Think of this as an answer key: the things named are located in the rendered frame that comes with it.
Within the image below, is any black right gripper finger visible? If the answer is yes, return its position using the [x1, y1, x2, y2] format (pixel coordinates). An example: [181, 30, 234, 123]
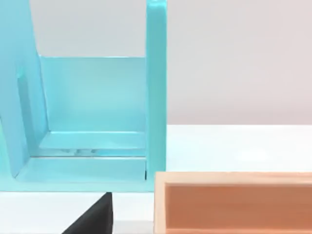
[61, 192, 114, 234]

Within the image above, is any light blue rack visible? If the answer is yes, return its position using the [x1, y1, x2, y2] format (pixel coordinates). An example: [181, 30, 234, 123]
[0, 0, 168, 193]

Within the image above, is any shallow salmon-coloured box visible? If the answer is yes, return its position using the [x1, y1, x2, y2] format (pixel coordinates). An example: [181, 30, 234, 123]
[153, 171, 312, 234]

